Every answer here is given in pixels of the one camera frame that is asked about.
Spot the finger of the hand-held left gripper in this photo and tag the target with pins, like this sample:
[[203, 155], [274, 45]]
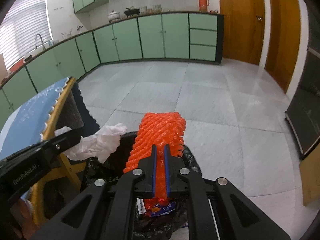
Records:
[[66, 138]]

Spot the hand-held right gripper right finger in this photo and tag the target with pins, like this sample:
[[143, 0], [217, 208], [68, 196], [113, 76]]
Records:
[[168, 170]]

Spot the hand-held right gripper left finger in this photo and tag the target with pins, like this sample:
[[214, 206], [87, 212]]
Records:
[[154, 170]]

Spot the white plastic bag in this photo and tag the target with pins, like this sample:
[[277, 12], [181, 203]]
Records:
[[100, 140]]

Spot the blue snack packet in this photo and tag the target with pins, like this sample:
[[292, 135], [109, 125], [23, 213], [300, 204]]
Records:
[[162, 208]]

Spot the orange foam net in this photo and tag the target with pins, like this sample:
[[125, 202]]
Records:
[[160, 130]]

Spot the trash bin with black bag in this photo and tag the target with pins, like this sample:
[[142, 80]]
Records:
[[112, 166]]

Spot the black scalloped cloth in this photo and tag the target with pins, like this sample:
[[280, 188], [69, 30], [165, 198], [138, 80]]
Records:
[[85, 115]]

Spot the white printed packet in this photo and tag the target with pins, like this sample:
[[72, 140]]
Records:
[[141, 206]]

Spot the blue printed tablecloth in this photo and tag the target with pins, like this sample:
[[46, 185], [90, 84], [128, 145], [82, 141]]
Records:
[[32, 110]]

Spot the red basin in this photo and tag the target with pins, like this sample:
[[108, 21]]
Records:
[[16, 65]]

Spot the steel faucet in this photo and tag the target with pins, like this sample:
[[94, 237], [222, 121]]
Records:
[[40, 40]]

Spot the window blinds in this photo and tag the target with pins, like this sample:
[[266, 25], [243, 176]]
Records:
[[22, 30]]

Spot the green lower kitchen cabinets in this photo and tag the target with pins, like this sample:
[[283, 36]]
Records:
[[150, 37]]

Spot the white pot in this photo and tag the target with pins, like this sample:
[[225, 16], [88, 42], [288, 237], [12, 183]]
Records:
[[114, 16]]

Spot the cardboard box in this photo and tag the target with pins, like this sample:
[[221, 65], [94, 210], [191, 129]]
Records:
[[311, 182]]

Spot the black glass cabinet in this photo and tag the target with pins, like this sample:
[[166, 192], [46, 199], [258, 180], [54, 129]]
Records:
[[307, 110]]

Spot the glass jars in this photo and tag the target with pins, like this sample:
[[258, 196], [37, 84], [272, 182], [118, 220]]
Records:
[[150, 9]]

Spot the wooden door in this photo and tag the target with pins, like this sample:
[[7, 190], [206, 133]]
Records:
[[240, 22], [282, 42]]

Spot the orange thermos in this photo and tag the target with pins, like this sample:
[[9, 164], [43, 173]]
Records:
[[203, 3]]

